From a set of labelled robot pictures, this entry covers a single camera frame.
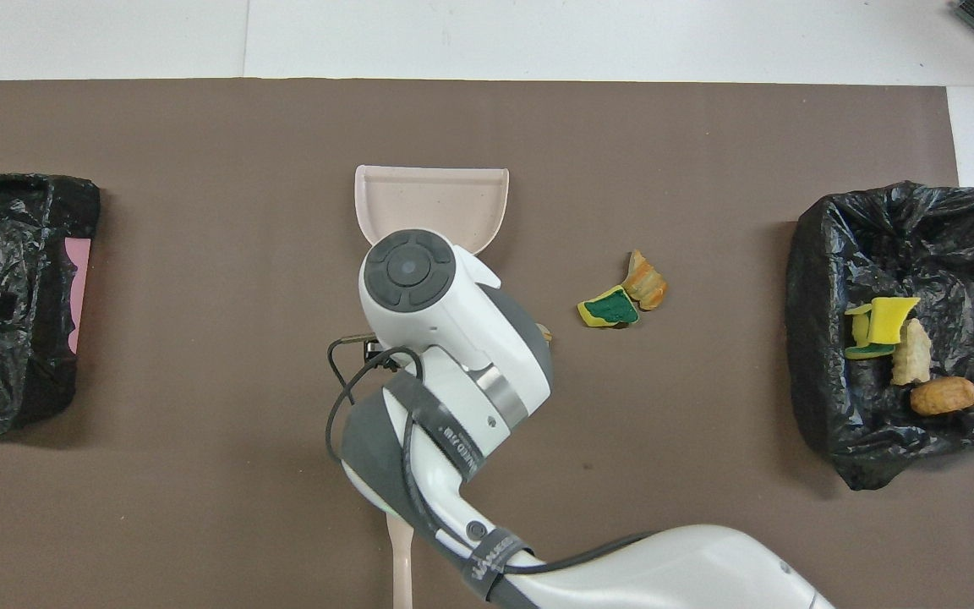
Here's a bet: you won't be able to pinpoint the green and yellow sponge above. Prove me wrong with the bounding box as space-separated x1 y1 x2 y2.
577 285 641 329

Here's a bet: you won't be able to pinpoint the beige plastic dustpan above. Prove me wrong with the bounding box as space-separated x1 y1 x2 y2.
355 165 511 256

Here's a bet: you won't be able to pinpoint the notched yellow sponge piece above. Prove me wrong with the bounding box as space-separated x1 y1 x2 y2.
870 296 922 345

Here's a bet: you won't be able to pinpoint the black bag on pink bin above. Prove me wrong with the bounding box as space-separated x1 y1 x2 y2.
0 173 101 436

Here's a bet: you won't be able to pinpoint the beige brush black bristles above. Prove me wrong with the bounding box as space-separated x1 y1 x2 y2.
386 512 414 609

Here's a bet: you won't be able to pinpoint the brown table mat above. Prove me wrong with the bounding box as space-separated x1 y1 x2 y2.
0 79 974 609

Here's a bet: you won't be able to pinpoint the yellow sponge wedge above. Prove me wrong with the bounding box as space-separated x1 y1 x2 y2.
844 303 895 361

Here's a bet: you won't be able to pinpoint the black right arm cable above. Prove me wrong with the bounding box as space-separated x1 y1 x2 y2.
325 336 648 576

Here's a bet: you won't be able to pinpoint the brown bread roll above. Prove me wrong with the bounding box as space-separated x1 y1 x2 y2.
910 376 974 416

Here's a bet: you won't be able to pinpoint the black bag lined bin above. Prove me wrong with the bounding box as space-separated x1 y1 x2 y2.
787 180 974 492

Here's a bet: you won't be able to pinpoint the pink plastic bin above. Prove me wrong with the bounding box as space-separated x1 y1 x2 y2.
64 238 92 354

